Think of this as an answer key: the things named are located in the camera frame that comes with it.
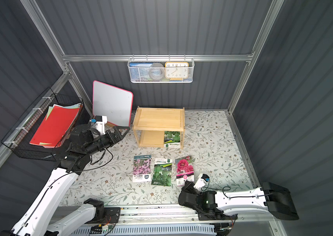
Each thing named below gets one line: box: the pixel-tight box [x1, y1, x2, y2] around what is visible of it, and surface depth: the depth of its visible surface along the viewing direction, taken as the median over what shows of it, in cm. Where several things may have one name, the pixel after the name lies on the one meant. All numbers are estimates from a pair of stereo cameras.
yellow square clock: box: [164, 61, 190, 81], surface depth 91 cm
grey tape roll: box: [148, 62, 165, 81], surface depth 90 cm
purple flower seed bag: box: [132, 154, 152, 183], surface depth 91 cm
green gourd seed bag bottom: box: [163, 130, 181, 148], surface depth 102 cm
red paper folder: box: [29, 103, 82, 149], surface depth 73 cm
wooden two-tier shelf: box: [132, 106, 186, 150], surface depth 93 cm
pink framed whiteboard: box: [92, 80, 134, 127], surface depth 102 cm
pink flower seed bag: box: [174, 155, 195, 187], surface depth 88 cm
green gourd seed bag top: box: [151, 157, 173, 187], surface depth 89 cm
